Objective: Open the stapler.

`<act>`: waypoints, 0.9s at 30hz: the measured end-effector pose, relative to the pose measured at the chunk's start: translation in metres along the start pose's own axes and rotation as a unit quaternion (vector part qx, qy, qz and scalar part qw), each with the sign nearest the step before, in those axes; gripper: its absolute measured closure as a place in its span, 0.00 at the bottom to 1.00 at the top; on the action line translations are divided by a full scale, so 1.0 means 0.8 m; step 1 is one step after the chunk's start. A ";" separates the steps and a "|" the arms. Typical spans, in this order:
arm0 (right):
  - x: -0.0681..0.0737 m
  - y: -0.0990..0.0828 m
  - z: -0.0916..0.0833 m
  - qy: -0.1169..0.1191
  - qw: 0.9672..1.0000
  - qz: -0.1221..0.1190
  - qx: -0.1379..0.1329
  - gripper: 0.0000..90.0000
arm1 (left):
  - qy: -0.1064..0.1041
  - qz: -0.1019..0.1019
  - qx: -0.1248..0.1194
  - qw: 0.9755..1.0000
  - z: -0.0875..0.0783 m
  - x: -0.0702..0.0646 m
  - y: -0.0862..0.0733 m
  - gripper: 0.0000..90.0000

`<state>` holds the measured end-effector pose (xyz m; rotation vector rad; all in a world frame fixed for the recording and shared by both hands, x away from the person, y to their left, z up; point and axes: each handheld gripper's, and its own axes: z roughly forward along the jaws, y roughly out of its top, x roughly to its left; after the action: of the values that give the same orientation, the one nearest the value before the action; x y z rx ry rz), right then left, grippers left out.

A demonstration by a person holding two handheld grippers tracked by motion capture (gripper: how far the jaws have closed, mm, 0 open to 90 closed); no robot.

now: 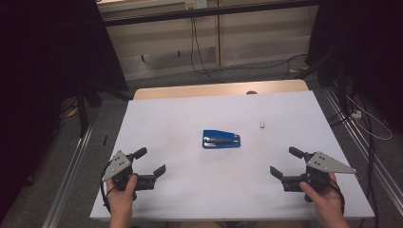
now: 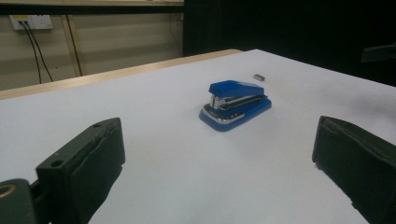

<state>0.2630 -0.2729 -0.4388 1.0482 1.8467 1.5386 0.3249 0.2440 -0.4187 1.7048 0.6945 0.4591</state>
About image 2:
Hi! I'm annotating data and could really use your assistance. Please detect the beige cabinet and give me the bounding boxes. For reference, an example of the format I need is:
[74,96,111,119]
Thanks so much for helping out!
[0,0,185,91]

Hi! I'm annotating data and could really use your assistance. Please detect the white table cover sheet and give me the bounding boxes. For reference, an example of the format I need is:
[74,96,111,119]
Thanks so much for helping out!
[0,49,396,224]

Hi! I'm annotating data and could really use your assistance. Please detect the black curtain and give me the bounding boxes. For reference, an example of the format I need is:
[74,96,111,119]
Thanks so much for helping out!
[182,0,396,87]

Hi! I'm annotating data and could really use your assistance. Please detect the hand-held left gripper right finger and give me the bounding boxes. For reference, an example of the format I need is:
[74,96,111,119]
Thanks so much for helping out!
[311,115,396,224]

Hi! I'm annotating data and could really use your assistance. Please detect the wooden table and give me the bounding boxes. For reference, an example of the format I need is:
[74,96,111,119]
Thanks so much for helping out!
[0,49,243,101]

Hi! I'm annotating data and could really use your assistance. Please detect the blue stapler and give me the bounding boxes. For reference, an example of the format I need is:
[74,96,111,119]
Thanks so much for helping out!
[198,79,273,133]

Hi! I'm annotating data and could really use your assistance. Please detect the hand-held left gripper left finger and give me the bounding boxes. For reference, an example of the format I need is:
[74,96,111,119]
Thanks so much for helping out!
[35,117,126,224]

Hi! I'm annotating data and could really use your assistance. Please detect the white wall socket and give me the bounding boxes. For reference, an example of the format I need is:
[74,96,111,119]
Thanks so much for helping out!
[8,14,54,31]

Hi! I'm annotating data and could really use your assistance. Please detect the black power cable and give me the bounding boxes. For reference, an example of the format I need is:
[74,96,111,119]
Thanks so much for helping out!
[19,21,43,85]
[25,21,54,83]

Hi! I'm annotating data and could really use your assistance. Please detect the black horizontal rail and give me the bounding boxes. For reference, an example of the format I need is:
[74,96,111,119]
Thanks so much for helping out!
[0,4,185,16]

